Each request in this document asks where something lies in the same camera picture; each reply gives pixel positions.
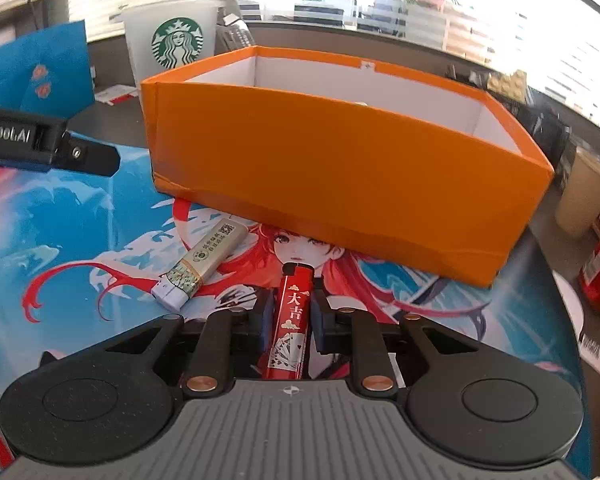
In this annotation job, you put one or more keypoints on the orange cardboard box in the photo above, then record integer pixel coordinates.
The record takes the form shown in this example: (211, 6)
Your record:
(330, 160)

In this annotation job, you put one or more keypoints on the red lighter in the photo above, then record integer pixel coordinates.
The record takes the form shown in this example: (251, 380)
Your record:
(290, 320)

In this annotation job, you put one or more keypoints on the translucent plastic cup green logo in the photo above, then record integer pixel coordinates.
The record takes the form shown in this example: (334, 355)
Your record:
(140, 45)

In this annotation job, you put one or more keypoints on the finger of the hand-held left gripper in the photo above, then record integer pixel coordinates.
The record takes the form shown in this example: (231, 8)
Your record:
(92, 156)

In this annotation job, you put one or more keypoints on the beige lighter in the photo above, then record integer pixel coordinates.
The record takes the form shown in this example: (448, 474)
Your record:
(210, 250)

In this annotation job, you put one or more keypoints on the window blinds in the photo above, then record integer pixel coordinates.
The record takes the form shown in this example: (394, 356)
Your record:
(480, 10)

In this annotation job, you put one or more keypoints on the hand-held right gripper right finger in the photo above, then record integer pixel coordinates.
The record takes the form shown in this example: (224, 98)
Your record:
(318, 320)

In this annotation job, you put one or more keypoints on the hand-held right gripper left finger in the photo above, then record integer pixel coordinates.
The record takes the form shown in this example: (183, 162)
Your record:
(266, 312)

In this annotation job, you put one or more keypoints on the white paper sheet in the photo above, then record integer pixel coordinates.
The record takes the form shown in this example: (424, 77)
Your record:
(590, 345)

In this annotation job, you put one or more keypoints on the beige paper cup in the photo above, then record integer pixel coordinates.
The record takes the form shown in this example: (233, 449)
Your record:
(580, 195)

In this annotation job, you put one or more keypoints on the red and white card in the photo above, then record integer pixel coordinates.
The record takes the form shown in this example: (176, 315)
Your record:
(115, 95)

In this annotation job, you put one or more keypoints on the printed desk mat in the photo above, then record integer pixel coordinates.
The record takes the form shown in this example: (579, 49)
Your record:
(80, 220)

